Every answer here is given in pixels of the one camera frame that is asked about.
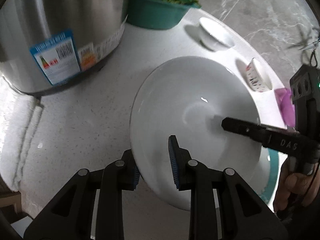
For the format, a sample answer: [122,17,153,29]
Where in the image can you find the black handled kitchen scissors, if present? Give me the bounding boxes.
[287,27,320,53]

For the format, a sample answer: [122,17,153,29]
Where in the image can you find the purple plastic basin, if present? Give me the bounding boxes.
[274,88,297,128]

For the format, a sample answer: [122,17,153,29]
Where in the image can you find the teal floral plate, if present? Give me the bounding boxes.
[259,146,280,203]

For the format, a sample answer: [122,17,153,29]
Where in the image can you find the grey rimmed white plate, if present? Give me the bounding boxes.
[130,56,272,212]

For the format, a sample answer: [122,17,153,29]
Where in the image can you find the stainless steel rice cooker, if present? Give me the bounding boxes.
[0,0,134,97]

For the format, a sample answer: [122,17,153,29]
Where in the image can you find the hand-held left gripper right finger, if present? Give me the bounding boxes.
[168,135,297,240]

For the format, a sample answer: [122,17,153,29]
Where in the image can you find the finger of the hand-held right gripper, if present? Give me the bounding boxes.
[221,117,266,143]

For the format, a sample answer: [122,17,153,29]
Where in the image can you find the floral patterned bowl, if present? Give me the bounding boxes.
[245,57,275,94]

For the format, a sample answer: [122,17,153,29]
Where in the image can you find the small white bowl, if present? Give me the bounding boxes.
[199,17,236,52]

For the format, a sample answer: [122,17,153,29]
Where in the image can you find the white towel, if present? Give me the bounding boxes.
[14,102,44,188]

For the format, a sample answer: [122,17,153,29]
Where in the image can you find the person's right hand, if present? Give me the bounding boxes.
[272,155,320,213]

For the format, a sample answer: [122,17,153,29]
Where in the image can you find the green plastic colander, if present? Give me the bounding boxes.
[126,0,202,30]

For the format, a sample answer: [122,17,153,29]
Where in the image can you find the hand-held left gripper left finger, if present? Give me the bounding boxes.
[24,149,141,240]

